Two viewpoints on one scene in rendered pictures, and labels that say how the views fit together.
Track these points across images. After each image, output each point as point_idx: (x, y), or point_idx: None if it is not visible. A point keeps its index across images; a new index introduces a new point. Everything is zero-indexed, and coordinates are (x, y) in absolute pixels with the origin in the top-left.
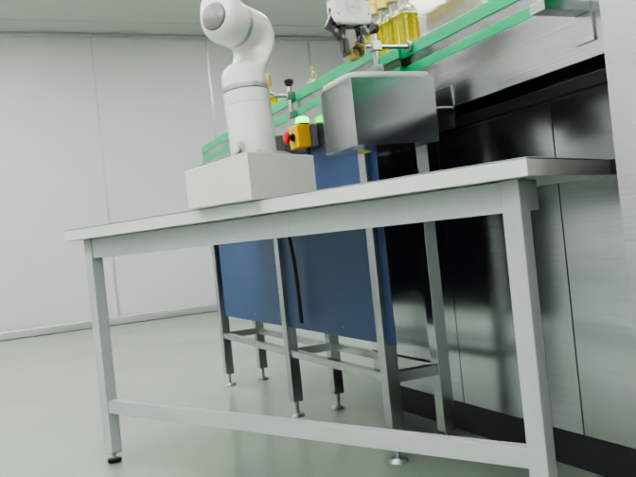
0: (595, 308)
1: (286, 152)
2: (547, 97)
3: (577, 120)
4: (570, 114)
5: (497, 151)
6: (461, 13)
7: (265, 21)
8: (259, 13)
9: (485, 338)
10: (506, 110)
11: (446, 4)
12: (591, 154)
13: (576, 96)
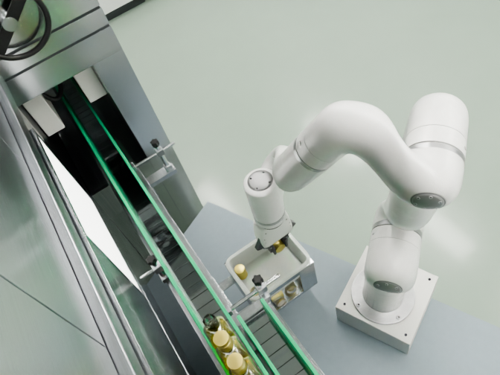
0: None
1: (352, 286)
2: (148, 301)
3: (145, 289)
4: (146, 292)
5: (187, 364)
6: (159, 332)
7: (367, 254)
8: (371, 245)
9: None
10: (169, 340)
11: (164, 348)
12: (150, 292)
13: (138, 282)
